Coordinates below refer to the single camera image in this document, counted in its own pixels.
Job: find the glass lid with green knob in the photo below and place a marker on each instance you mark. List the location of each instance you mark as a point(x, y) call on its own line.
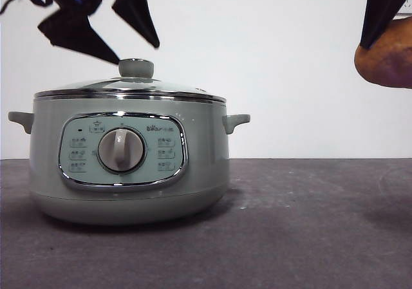
point(135, 68)

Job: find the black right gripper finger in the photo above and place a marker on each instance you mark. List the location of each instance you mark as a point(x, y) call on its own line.
point(380, 5)

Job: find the brown potato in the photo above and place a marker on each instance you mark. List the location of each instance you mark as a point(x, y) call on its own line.
point(386, 63)

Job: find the white wall socket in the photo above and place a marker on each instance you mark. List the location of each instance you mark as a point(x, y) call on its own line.
point(407, 9)

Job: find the pale green electric pot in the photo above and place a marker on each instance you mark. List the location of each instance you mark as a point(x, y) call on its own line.
point(48, 147)

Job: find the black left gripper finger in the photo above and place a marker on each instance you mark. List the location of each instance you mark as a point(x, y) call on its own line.
point(74, 34)
point(138, 12)

